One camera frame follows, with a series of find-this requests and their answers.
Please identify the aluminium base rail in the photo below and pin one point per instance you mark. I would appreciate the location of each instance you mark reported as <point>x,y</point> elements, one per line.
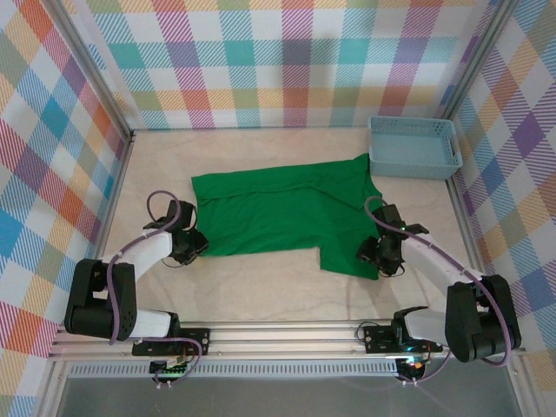
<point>282,336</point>

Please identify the aluminium side rail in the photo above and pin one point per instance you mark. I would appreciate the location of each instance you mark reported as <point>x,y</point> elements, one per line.
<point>114,195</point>
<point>464,217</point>

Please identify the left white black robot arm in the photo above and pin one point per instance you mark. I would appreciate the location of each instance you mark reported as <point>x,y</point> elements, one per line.
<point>143,252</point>

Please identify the green t-shirt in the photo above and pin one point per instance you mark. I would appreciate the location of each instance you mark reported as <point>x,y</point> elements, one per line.
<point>282,217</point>

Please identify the light blue plastic basket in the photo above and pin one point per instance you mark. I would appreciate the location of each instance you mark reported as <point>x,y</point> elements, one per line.
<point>417,147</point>

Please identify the aluminium corner post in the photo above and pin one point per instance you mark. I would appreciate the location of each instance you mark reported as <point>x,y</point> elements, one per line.
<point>478,56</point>
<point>91,65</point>

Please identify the grey translucent panel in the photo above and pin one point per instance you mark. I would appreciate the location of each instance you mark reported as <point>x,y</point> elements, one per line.
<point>282,397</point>

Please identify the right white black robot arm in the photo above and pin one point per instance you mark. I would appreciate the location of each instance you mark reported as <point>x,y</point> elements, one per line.
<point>434,265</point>

